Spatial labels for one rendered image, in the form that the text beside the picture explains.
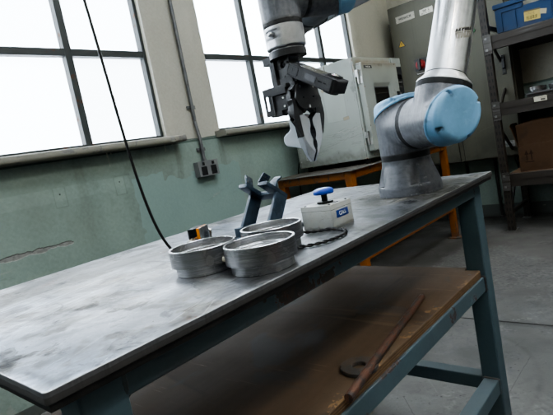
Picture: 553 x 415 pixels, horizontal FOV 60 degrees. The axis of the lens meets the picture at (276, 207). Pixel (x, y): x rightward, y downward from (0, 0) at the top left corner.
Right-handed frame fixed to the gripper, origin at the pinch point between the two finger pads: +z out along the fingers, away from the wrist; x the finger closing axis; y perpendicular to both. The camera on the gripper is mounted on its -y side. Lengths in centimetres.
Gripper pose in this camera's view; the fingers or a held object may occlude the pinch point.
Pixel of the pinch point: (315, 154)
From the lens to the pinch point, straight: 92.0
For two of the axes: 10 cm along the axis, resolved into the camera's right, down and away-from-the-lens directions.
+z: 1.9, 9.7, 1.1
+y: -7.3, 0.6, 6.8
